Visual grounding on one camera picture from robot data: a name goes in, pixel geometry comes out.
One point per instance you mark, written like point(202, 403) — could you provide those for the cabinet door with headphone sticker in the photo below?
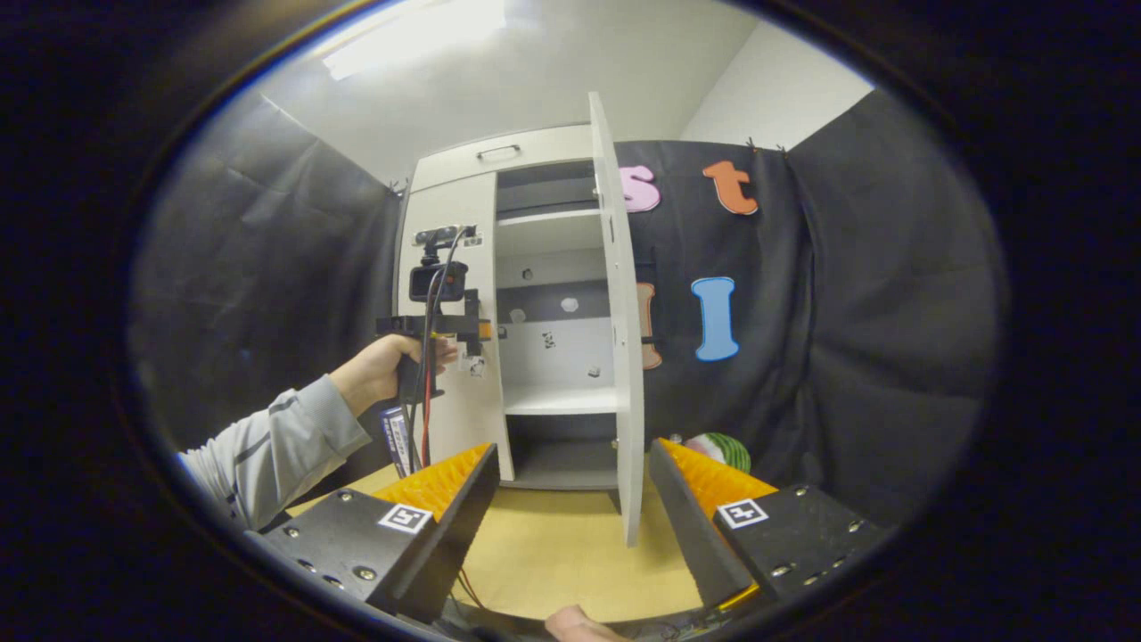
point(619, 357)

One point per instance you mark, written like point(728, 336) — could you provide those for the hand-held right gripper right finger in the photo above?
point(691, 535)

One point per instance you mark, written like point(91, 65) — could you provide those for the beige double-door shoe cabinet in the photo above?
point(557, 401)

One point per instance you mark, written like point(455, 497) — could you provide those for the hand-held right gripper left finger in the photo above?
point(446, 544)

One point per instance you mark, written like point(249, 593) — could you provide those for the watermelon slice toy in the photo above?
point(726, 450)

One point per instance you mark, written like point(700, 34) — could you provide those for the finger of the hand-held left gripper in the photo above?
point(484, 330)

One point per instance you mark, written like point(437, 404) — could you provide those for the black backdrop cloth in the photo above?
point(847, 312)

